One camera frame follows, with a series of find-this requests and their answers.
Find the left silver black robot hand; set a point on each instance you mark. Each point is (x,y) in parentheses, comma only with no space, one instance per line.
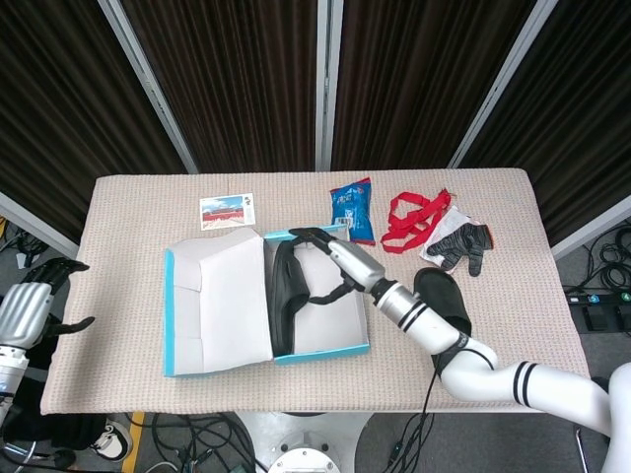
(22,310)

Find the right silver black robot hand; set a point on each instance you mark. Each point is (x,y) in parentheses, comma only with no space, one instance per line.
(357,266)

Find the black slipper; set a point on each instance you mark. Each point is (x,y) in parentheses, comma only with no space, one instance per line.
(286,295)
(439,290)

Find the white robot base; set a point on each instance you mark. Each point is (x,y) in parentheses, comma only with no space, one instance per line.
(305,443)

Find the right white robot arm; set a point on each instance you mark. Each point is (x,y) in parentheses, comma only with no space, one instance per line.
(424,320)

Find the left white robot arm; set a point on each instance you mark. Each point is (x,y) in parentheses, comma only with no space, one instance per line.
(10,369)

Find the light blue shoe box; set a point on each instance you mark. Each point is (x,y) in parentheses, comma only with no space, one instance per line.
(222,305)

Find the blue snack bag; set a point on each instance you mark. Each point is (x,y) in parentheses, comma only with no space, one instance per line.
(352,209)

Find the beige woven table cloth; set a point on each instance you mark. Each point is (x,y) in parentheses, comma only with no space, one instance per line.
(123,295)

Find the white plastic package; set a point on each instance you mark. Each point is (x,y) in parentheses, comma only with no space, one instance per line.
(451,222)

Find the grey striped work glove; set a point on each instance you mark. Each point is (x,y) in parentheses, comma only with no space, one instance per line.
(461,246)

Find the photo postcard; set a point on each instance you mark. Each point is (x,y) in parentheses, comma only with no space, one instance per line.
(227,212)

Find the white black sneaker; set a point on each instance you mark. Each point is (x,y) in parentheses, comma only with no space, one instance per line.
(116,441)

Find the black power strip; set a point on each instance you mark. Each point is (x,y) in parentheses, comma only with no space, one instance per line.
(604,297)

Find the grey metal partition post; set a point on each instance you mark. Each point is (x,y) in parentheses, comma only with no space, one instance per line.
(503,84)
(34,224)
(328,84)
(591,226)
(148,84)

